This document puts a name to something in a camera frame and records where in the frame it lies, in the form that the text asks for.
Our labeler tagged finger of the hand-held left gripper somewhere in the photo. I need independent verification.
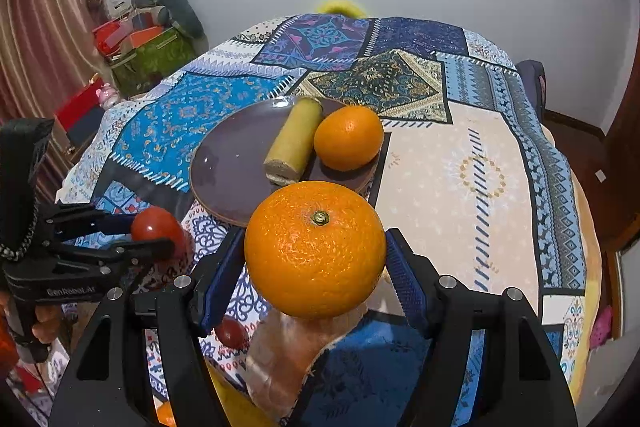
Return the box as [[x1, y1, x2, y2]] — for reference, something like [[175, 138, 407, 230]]
[[52, 238, 176, 269], [46, 202, 140, 242]]

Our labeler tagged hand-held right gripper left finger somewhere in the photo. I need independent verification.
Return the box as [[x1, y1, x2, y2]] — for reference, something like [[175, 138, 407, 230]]
[[47, 227, 247, 427]]

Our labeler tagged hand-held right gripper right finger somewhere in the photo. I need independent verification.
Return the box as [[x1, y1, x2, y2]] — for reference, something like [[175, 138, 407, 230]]
[[384, 227, 581, 427]]

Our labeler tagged large orange with stem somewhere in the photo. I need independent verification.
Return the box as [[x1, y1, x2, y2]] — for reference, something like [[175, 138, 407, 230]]
[[244, 181, 387, 320]]

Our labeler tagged brown round plate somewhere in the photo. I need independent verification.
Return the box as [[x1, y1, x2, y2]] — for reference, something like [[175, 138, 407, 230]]
[[189, 97, 382, 228]]

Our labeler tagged person's left hand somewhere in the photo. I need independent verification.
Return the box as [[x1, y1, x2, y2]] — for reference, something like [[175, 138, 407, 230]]
[[30, 302, 68, 350]]

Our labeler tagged small dark red tomato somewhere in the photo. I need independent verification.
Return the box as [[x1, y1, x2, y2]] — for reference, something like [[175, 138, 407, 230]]
[[215, 318, 249, 350]]

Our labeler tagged clear plastic bread bag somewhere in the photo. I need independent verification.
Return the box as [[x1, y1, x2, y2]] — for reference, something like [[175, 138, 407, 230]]
[[245, 294, 371, 424]]

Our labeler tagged red flat box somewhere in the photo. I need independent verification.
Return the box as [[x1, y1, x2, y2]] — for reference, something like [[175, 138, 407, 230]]
[[54, 77, 108, 146]]

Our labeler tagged yellow fruit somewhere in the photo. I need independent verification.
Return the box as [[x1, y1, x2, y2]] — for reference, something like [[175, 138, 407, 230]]
[[207, 364, 278, 427]]

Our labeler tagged patchwork patterned tablecloth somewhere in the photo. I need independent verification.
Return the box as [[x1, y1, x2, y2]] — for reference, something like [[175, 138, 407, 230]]
[[10, 13, 601, 427]]

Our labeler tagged smooth orange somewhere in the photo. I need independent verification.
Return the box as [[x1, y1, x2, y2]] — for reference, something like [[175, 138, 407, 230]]
[[313, 105, 385, 172]]

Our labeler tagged small orange fruit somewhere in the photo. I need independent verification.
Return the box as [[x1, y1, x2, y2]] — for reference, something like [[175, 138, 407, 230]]
[[156, 399, 177, 427]]

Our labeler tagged yellow-green banana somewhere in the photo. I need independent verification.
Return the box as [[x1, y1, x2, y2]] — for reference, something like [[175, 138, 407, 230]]
[[263, 97, 324, 186]]

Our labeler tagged red gift box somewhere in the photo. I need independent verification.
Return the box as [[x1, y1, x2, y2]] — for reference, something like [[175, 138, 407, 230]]
[[92, 9, 166, 56]]

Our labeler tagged pink slipper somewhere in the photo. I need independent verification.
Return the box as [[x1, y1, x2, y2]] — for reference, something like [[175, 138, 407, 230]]
[[589, 304, 613, 350]]

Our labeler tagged striped pink curtain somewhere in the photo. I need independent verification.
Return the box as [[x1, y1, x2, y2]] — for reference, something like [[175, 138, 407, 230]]
[[0, 0, 108, 188]]

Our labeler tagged grey plush cushion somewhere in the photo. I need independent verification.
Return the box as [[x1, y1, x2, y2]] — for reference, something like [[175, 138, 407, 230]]
[[131, 0, 206, 38]]

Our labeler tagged dark blue chair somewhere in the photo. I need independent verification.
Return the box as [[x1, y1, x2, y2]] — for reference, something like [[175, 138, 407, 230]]
[[516, 59, 548, 112]]

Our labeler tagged yellow chair back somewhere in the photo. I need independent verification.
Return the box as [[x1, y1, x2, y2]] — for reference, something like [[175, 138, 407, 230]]
[[315, 0, 368, 16]]

